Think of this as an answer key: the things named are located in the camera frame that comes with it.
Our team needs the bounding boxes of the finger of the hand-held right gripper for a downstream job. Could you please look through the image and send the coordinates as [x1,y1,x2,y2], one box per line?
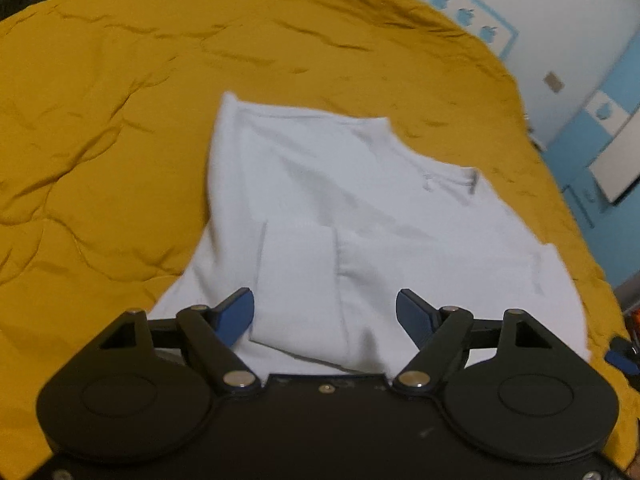
[605,336,639,367]

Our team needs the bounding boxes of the white printed t-shirt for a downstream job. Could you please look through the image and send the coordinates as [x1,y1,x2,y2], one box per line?
[148,91,603,376]

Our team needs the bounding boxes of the blue and white wardrobe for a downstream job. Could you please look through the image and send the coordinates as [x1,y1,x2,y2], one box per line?
[542,25,640,283]

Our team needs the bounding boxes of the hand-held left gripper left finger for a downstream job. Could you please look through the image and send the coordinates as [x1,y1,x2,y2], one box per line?
[97,287,262,396]

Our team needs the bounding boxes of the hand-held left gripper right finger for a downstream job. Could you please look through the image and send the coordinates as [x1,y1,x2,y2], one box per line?
[392,287,552,396]

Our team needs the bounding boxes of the mustard yellow blanket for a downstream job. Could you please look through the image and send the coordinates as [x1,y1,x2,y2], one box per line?
[0,0,640,476]

